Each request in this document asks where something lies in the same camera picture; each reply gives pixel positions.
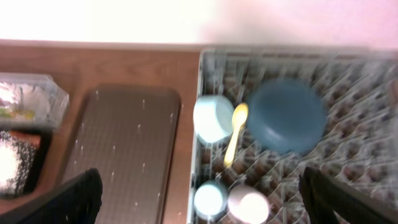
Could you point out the dark brown serving tray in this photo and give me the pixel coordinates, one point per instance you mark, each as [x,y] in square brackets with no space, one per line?
[127,133]

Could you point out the black waste tray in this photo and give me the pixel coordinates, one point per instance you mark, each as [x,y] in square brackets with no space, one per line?
[45,140]

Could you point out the white paper waste in bin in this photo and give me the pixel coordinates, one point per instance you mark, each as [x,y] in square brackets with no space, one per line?
[21,96]

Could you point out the grey dishwasher rack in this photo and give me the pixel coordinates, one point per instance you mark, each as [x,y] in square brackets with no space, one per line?
[359,143]

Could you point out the dark blue plate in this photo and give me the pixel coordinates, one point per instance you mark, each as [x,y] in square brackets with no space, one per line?
[286,116]

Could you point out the light blue bowl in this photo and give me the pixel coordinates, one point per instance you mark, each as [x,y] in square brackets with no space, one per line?
[212,118]

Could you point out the pink cup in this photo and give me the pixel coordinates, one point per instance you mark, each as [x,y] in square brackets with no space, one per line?
[248,205]

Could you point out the clear plastic bin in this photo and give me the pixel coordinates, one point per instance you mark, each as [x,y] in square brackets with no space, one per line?
[48,114]

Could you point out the yellow plastic spoon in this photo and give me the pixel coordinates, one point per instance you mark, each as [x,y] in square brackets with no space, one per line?
[239,118]

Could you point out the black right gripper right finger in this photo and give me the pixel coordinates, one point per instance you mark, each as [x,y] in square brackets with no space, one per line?
[324,197]

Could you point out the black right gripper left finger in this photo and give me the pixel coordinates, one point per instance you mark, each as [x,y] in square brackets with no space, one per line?
[76,201]

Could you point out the spilled rice pile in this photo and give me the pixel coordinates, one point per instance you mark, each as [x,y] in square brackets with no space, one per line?
[16,161]

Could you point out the orange carrot piece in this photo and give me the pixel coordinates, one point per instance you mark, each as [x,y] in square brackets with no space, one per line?
[32,139]

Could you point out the blue cup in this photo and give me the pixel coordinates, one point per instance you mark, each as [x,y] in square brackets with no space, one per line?
[210,200]

